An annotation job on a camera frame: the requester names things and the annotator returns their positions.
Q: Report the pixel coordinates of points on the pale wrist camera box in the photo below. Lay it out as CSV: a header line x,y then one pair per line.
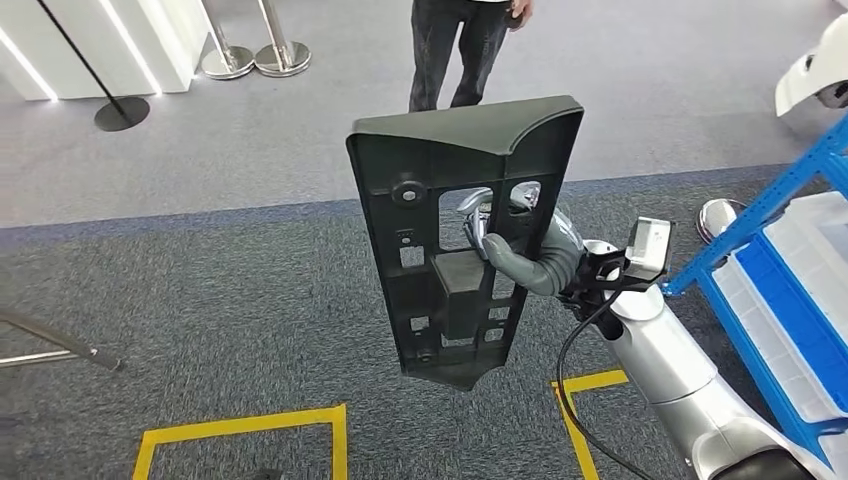
x,y
649,248

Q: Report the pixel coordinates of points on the blue metal shelf rack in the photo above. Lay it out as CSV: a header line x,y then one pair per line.
x,y
762,212

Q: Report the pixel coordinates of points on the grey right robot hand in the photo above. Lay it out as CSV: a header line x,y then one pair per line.
x,y
510,262

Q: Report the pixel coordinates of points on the yellow floor tape square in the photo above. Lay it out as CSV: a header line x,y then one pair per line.
x,y
580,430

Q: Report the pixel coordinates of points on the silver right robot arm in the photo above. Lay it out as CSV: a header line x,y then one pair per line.
x,y
669,361

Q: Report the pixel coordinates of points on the white lit display counter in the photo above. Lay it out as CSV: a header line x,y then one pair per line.
x,y
132,40

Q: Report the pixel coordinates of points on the black plastic plate bracket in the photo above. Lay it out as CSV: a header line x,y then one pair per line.
x,y
411,149

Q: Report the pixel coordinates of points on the person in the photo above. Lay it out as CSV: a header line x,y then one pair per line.
x,y
437,53

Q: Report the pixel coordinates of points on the black stanchion post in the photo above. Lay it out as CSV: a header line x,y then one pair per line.
x,y
122,114

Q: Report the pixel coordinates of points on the white plastic storage bin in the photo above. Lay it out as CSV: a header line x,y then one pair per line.
x,y
762,331
815,232

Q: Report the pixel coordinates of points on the person's hand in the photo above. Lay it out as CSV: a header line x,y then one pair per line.
x,y
523,12

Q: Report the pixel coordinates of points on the white board metal stand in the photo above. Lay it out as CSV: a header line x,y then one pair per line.
x,y
66,341

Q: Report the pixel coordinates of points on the blue plastic storage bin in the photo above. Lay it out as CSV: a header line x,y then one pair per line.
x,y
795,311

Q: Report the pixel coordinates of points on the white car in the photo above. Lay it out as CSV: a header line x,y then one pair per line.
x,y
815,66

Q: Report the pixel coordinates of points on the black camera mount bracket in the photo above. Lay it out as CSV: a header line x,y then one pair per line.
x,y
606,275

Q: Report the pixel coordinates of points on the chrome stanchion post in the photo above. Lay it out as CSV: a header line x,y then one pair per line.
x,y
228,63
283,60
719,218

